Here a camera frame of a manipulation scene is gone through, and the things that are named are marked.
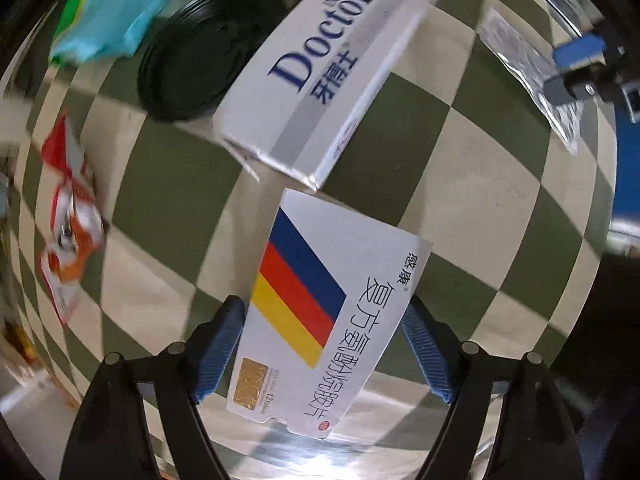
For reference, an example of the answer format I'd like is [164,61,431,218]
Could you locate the striped white medicine box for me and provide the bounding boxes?
[225,187,433,440]

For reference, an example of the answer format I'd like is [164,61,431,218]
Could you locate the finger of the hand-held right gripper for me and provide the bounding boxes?
[545,67,631,107]
[552,32,628,72]

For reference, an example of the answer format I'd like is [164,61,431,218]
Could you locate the green plastic packet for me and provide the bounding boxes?
[51,0,96,67]

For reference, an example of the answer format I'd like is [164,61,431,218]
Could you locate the silver foil packet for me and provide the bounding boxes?
[477,7,587,156]

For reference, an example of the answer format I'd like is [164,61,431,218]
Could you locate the green white checkered tablecloth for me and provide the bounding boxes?
[0,0,620,480]

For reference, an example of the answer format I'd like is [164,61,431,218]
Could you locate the red orange snack wrapper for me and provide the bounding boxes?
[39,115,108,328]

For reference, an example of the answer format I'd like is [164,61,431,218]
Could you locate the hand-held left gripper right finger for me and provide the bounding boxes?
[400,296,586,480]

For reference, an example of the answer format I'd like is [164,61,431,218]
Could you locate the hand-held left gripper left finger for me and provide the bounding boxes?
[59,295,247,480]

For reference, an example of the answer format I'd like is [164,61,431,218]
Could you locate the long white toothpaste box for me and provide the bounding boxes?
[210,0,456,192]

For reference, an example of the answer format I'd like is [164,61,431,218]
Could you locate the black round plastic lid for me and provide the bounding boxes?
[137,0,296,123]

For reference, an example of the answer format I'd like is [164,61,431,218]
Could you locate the blue seat cushion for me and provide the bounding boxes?
[611,94,640,241]

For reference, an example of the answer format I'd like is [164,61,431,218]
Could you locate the light blue packet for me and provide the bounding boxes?
[50,0,176,61]

